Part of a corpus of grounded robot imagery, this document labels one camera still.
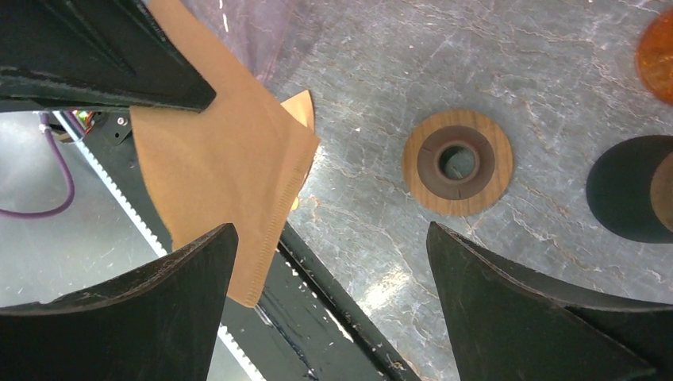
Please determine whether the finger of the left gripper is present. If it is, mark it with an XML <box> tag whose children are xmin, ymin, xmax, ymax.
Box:
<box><xmin>1</xmin><ymin>1</ymin><xmax>216</xmax><ymax>112</ymax></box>

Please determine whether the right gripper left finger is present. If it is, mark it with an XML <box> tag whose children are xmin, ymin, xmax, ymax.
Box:
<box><xmin>1</xmin><ymin>224</ymin><xmax>238</xmax><ymax>380</ymax></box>

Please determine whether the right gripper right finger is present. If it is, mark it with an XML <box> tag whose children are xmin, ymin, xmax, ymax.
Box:
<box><xmin>426</xmin><ymin>222</ymin><xmax>672</xmax><ymax>380</ymax></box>

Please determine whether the brown paper coffee filter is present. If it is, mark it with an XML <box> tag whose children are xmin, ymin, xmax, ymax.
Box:
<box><xmin>130</xmin><ymin>1</ymin><xmax>290</xmax><ymax>307</ymax></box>

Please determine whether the clear pink plastic cone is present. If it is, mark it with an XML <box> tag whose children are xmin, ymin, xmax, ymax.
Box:
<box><xmin>183</xmin><ymin>0</ymin><xmax>323</xmax><ymax>85</ymax></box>

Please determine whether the amber glass carafe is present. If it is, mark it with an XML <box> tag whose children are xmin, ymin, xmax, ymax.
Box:
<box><xmin>635</xmin><ymin>6</ymin><xmax>672</xmax><ymax>106</ymax></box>

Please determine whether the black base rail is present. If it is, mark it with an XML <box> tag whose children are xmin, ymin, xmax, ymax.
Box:
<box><xmin>51</xmin><ymin>111</ymin><xmax>417</xmax><ymax>380</ymax></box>

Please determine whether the dark wooden ring holder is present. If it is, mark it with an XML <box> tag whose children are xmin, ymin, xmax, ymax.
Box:
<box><xmin>402</xmin><ymin>109</ymin><xmax>514</xmax><ymax>216</ymax></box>

